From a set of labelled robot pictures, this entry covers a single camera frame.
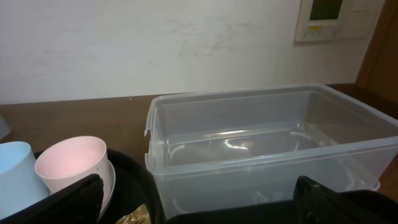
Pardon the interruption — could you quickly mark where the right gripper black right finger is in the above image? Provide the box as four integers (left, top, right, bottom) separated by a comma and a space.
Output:
294, 176, 397, 224

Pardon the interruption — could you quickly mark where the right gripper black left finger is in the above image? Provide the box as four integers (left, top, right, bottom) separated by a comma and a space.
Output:
1, 174, 104, 224

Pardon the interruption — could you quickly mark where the pink plastic cup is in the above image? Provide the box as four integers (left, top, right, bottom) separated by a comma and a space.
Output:
35, 136, 108, 194

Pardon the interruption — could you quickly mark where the gold brown snack wrapper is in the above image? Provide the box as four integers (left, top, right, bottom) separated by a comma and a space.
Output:
115, 204, 151, 224

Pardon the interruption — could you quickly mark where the light blue plastic cup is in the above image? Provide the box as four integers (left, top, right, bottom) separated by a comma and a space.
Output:
1, 141, 49, 219

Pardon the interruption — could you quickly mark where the rectangular black tray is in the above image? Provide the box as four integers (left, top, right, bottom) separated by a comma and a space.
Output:
166, 189, 398, 224

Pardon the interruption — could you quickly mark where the white round plate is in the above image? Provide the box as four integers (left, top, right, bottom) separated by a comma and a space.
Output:
97, 160, 116, 222

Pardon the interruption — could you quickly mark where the round black tray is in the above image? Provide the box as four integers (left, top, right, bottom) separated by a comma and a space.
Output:
97, 150, 166, 223

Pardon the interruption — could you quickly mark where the clear plastic storage bin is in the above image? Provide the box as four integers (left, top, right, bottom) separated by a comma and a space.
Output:
145, 84, 397, 218

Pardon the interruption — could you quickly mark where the wooden door frame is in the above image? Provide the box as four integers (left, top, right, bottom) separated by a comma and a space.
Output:
355, 0, 397, 103

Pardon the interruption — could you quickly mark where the white wall control panel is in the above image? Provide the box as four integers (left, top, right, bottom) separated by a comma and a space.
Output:
295, 0, 384, 42

